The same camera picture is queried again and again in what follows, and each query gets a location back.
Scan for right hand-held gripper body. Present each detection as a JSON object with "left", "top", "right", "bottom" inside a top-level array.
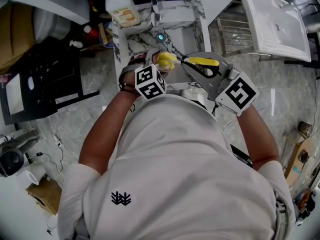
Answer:
[{"left": 183, "top": 51, "right": 260, "bottom": 118}]

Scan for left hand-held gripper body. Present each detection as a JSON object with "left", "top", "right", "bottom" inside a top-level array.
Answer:
[{"left": 119, "top": 47, "right": 168, "bottom": 102}]

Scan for yellow sponge brush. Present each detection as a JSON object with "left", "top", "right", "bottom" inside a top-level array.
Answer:
[{"left": 153, "top": 51, "right": 220, "bottom": 72}]

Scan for person's right forearm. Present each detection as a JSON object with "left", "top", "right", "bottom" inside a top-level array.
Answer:
[{"left": 236, "top": 106, "right": 281, "bottom": 169}]

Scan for person's left forearm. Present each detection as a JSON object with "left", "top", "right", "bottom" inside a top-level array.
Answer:
[{"left": 78, "top": 88, "right": 141, "bottom": 176}]

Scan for person's left hand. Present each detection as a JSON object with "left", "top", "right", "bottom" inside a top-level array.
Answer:
[{"left": 123, "top": 70, "right": 138, "bottom": 92}]

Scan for person's black trousers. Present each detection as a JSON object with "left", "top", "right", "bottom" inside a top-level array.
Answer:
[{"left": 184, "top": 97, "right": 210, "bottom": 110}]

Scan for marble sink cabinet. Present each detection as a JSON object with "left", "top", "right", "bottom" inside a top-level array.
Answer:
[{"left": 111, "top": 0, "right": 213, "bottom": 92}]

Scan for chrome faucet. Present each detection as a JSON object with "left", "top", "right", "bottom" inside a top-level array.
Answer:
[{"left": 150, "top": 0, "right": 166, "bottom": 29}]

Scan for blue plastic basin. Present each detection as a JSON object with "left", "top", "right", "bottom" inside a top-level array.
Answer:
[{"left": 98, "top": 22, "right": 115, "bottom": 49}]

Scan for white sink basin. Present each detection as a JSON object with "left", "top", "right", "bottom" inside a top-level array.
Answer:
[{"left": 239, "top": 0, "right": 312, "bottom": 63}]

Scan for red bottle white cap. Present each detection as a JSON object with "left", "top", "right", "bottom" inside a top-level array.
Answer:
[{"left": 84, "top": 25, "right": 101, "bottom": 44}]

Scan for glass jar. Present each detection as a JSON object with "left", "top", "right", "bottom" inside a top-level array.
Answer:
[{"left": 298, "top": 120, "right": 313, "bottom": 138}]

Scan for white pump soap bottle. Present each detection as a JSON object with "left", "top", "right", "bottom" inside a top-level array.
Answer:
[{"left": 103, "top": 0, "right": 141, "bottom": 27}]

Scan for low wooden table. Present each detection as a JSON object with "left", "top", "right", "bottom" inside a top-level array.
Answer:
[{"left": 284, "top": 136, "right": 320, "bottom": 185}]

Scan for black metal rack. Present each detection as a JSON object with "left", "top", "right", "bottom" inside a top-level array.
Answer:
[{"left": 0, "top": 41, "right": 101, "bottom": 127}]

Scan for black orange device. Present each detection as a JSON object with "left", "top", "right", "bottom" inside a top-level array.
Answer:
[{"left": 295, "top": 188, "right": 318, "bottom": 227}]

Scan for white panel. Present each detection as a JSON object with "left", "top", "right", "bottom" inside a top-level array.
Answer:
[{"left": 5, "top": 73, "right": 25, "bottom": 115}]

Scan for brown cardboard sheets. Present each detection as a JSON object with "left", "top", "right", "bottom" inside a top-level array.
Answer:
[{"left": 0, "top": 2, "right": 36, "bottom": 72}]

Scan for white cylindrical container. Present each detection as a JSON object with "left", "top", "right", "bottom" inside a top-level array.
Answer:
[{"left": 16, "top": 163, "right": 49, "bottom": 188}]

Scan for cardboard box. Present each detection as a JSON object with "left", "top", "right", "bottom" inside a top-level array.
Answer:
[{"left": 25, "top": 177, "right": 63, "bottom": 215}]

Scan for black wrist strap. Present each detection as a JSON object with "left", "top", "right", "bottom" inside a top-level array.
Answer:
[{"left": 118, "top": 82, "right": 138, "bottom": 94}]

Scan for black floor cable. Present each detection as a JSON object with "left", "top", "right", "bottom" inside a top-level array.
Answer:
[{"left": 36, "top": 133, "right": 65, "bottom": 173}]

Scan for grey bag strap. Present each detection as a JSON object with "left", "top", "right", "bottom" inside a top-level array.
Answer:
[{"left": 273, "top": 187, "right": 296, "bottom": 240}]

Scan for grey camera device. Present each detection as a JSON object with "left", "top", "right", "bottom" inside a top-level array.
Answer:
[{"left": 0, "top": 128, "right": 41, "bottom": 178}]

